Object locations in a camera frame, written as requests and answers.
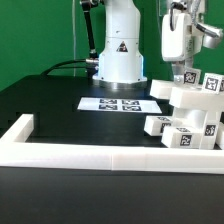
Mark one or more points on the white chair back part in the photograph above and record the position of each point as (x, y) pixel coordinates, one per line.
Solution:
(187, 98)

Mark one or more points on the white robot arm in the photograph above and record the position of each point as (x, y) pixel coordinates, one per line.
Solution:
(120, 64)

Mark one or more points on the white U-shaped border frame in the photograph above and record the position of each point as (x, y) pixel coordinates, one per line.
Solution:
(16, 151)

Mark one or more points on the white tagged block front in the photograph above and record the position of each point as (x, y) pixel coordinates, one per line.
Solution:
(159, 125)

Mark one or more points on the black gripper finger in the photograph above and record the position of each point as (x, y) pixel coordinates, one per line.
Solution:
(178, 69)

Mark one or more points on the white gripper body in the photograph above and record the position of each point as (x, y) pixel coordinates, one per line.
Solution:
(181, 43)

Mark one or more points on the white flat tagged plank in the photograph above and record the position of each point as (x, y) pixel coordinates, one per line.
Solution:
(119, 105)

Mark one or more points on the white tagged cube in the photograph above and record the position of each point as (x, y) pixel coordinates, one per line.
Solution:
(213, 82)
(192, 76)

